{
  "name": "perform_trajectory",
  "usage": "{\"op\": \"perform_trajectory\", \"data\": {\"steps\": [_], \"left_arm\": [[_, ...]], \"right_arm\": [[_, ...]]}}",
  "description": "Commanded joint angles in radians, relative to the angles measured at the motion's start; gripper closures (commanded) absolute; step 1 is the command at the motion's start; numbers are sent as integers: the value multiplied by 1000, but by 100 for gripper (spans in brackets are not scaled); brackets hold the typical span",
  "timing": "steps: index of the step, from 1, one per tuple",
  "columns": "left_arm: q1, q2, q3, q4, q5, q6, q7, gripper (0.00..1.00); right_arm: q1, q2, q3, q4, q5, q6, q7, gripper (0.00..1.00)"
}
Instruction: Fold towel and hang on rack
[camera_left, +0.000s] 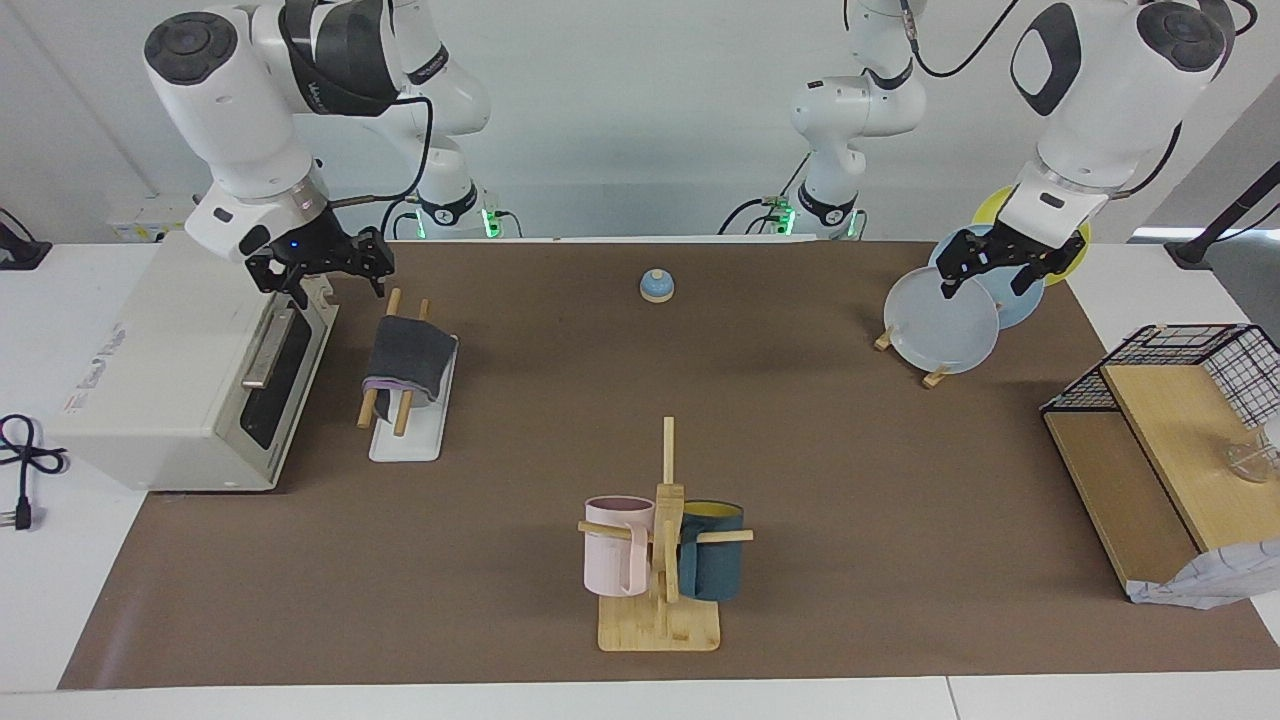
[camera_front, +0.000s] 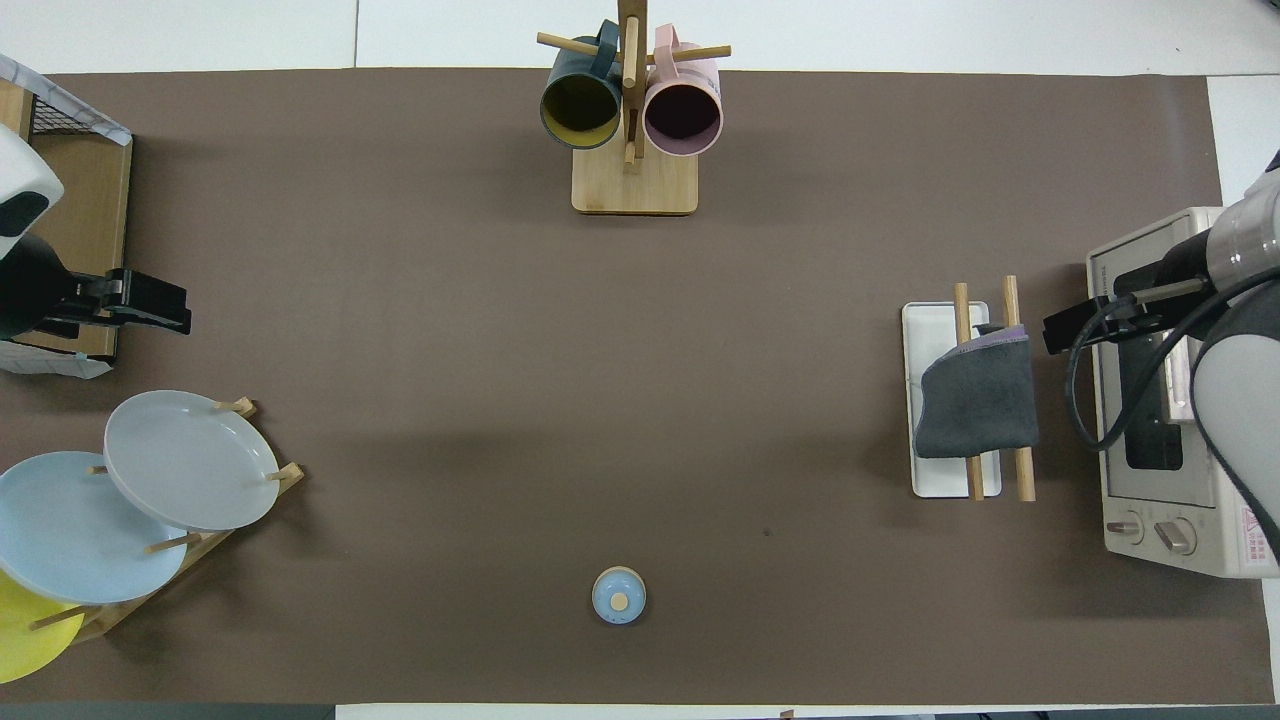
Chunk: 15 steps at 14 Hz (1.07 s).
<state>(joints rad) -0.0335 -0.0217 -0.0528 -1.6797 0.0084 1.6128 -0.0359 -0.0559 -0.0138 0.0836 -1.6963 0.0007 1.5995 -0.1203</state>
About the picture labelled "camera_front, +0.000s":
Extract yellow plate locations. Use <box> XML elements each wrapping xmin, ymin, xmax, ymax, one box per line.
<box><xmin>0</xmin><ymin>568</ymin><xmax>86</xmax><ymax>686</ymax></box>

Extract white towel rack wooden rods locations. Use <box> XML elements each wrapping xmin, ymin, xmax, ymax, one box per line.
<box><xmin>900</xmin><ymin>275</ymin><xmax>1038</xmax><ymax>503</ymax></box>

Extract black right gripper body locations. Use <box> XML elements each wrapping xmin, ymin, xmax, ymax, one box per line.
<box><xmin>1114</xmin><ymin>231</ymin><xmax>1220</xmax><ymax>322</ymax></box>

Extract light blue plate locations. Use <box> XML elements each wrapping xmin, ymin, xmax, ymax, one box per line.
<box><xmin>0</xmin><ymin>451</ymin><xmax>189</xmax><ymax>606</ymax></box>

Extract purple and grey towel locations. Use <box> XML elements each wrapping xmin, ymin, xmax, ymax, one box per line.
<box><xmin>912</xmin><ymin>322</ymin><xmax>1041</xmax><ymax>461</ymax></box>

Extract blue call bell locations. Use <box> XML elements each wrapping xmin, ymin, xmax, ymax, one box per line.
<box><xmin>592</xmin><ymin>566</ymin><xmax>647</xmax><ymax>627</ymax></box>

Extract dark teal mug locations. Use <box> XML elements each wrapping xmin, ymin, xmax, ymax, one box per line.
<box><xmin>540</xmin><ymin>20</ymin><xmax>624</xmax><ymax>151</ymax></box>

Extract white toaster oven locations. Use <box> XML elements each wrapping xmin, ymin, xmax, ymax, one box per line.
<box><xmin>1087</xmin><ymin>207</ymin><xmax>1280</xmax><ymax>581</ymax></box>

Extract brown table mat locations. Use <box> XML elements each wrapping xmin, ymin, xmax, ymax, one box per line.
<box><xmin>0</xmin><ymin>68</ymin><xmax>1273</xmax><ymax>706</ymax></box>

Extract grey plate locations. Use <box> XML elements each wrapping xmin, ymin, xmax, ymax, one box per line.
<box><xmin>103</xmin><ymin>390</ymin><xmax>281</xmax><ymax>533</ymax></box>

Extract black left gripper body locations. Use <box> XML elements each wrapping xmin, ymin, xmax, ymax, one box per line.
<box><xmin>0</xmin><ymin>232</ymin><xmax>83</xmax><ymax>342</ymax></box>

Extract wooden mug tree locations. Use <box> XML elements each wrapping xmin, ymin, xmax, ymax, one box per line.
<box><xmin>537</xmin><ymin>0</ymin><xmax>732</xmax><ymax>216</ymax></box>

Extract wooden shelf box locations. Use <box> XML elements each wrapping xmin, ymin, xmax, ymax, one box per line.
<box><xmin>0</xmin><ymin>78</ymin><xmax>134</xmax><ymax>361</ymax></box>

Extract marbled paper sheet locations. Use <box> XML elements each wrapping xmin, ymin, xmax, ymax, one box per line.
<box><xmin>0</xmin><ymin>52</ymin><xmax>134</xmax><ymax>148</ymax></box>
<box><xmin>0</xmin><ymin>338</ymin><xmax>117</xmax><ymax>380</ymax></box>

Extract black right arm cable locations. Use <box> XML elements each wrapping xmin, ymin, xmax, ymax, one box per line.
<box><xmin>1065</xmin><ymin>265</ymin><xmax>1280</xmax><ymax>453</ymax></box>

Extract wooden plate rack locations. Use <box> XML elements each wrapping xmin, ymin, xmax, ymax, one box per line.
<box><xmin>30</xmin><ymin>397</ymin><xmax>306</xmax><ymax>643</ymax></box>

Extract pink mug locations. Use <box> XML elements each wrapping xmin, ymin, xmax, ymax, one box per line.
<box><xmin>643</xmin><ymin>25</ymin><xmax>723</xmax><ymax>158</ymax></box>

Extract black wire basket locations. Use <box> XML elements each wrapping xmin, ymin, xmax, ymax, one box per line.
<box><xmin>20</xmin><ymin>93</ymin><xmax>101</xmax><ymax>136</ymax></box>

